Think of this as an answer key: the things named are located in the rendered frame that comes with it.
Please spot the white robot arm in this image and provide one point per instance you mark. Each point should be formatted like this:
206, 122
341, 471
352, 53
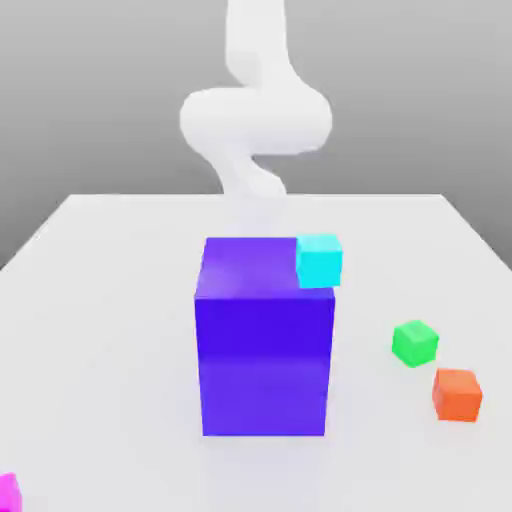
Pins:
256, 120

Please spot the small cyan cube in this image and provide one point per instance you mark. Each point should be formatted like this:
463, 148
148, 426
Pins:
319, 262

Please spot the small green cube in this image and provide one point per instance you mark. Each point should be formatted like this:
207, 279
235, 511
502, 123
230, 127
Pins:
414, 344

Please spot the small orange cube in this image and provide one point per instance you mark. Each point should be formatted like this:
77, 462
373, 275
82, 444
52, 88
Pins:
456, 396

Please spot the small magenta cube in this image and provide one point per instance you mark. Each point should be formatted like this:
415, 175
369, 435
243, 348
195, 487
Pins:
8, 494

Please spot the large purple box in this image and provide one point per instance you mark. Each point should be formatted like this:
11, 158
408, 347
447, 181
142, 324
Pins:
264, 360

